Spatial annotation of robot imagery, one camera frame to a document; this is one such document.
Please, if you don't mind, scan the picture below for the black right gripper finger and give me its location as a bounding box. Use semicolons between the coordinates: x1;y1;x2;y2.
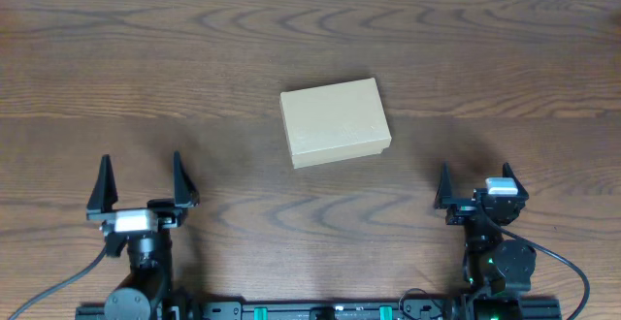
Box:
502;162;529;200
434;163;453;209

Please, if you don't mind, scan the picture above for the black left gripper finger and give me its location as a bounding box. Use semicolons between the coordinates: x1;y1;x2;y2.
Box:
173;151;200;208
86;154;118;213

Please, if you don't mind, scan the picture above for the cardboard box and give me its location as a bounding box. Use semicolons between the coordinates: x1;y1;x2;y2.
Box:
280;78;392;169

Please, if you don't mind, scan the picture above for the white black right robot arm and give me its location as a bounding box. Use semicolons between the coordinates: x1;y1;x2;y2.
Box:
434;163;537;319

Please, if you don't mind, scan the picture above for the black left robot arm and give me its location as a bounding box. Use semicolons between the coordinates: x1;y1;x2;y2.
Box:
86;152;201;320

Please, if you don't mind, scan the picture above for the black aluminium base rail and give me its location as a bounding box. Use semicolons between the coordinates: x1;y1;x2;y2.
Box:
75;298;563;320

